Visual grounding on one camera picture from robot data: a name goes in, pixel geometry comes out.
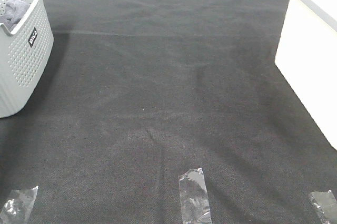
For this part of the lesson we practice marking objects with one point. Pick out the grey-blue terry towel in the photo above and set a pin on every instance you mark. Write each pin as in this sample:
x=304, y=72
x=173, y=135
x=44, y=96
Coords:
x=14, y=12

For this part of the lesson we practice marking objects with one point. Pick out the black table cloth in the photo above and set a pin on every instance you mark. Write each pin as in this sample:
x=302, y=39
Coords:
x=137, y=92

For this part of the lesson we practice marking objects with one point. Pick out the middle clear tape strip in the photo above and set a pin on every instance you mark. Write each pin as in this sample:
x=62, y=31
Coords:
x=194, y=199

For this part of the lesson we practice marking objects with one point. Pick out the clear tape strip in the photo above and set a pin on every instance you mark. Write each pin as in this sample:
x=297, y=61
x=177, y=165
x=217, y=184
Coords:
x=194, y=199
x=18, y=206
x=324, y=204

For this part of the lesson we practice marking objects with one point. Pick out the cream storage box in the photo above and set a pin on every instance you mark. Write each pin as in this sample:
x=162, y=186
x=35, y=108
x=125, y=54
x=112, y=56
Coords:
x=306, y=57

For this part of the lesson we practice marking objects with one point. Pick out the grey perforated laundry basket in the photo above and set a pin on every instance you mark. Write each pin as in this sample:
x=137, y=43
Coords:
x=25, y=51

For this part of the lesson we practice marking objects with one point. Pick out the left clear tape strip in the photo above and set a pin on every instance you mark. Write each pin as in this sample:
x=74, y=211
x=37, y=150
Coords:
x=18, y=206

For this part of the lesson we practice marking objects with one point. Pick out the right clear tape strip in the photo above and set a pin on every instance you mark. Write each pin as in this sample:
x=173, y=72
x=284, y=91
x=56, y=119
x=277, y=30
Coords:
x=324, y=204

